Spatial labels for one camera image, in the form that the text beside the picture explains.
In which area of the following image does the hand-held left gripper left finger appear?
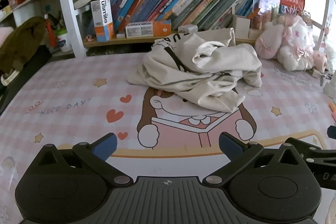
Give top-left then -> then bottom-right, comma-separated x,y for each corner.
31,133 -> 134,186

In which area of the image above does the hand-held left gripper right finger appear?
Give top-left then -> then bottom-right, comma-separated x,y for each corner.
203,132 -> 311,186

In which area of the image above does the cream t-shirt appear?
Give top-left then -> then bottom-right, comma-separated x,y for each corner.
127,28 -> 263,112

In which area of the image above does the pink checked cartoon desk mat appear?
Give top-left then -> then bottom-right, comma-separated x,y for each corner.
0,52 -> 336,224

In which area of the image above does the pink and white plush toy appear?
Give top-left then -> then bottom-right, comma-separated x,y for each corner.
255,14 -> 327,72

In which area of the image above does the white cup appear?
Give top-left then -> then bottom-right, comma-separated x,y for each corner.
56,28 -> 72,52

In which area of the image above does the white and wood bookshelf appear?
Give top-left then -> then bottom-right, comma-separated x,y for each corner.
0,0 -> 332,58

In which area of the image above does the white wristwatch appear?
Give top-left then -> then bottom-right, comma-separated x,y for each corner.
0,69 -> 20,86

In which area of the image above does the white pen holder box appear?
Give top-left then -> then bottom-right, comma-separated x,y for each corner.
232,14 -> 252,39

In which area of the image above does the flat orange and white box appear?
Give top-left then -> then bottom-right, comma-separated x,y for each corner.
125,20 -> 172,38

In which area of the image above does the small white eraser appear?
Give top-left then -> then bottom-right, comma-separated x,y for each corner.
178,25 -> 198,33

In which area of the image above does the white and orange toothbrush box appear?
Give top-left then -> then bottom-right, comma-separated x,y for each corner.
91,0 -> 115,42

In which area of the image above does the red orange tube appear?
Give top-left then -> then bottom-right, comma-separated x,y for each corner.
44,14 -> 57,47

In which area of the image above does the pink cloth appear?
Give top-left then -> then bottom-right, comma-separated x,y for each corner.
0,26 -> 13,46

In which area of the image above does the row of colourful books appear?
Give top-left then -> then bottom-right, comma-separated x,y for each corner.
104,0 -> 263,31

